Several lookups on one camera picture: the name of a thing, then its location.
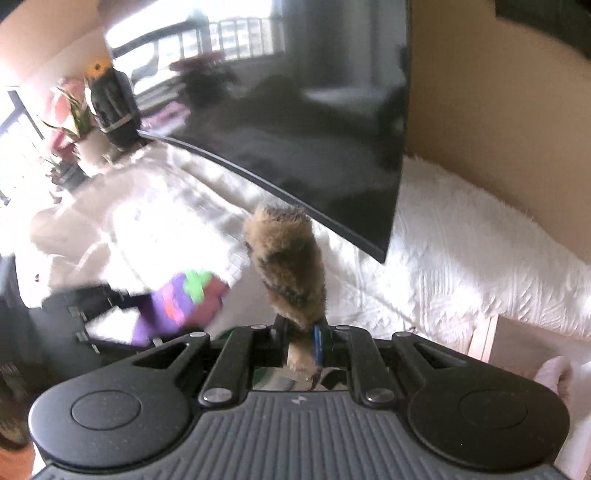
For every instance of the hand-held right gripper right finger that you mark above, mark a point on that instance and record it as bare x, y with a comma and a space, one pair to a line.
318, 345

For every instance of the purple soft toy green top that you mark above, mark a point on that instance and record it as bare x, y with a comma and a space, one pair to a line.
180, 304

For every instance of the mauve plush headband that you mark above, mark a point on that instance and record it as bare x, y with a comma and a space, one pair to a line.
556, 376

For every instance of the pink cardboard box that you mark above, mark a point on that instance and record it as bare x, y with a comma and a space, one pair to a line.
521, 344

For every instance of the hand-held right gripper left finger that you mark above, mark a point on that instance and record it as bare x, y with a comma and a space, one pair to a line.
279, 344

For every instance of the pink flowering plant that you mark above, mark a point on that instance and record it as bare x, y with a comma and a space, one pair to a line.
74, 110

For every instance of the white textured blanket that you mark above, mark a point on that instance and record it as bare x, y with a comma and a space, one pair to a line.
461, 258

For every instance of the white plant pot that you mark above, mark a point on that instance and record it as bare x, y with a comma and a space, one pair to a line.
94, 147

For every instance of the black countertop appliance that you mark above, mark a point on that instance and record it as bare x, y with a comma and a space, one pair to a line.
113, 106

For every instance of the black curved monitor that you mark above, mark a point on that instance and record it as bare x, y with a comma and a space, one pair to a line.
286, 115

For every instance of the black window frame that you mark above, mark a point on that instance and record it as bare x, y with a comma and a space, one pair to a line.
21, 138

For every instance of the dark plant pot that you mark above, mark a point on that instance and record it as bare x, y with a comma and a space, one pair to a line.
70, 176

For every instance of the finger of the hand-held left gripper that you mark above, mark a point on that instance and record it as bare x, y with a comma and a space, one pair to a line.
115, 347
92, 300

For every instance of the brown furry hair claw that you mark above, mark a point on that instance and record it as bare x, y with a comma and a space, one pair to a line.
286, 267

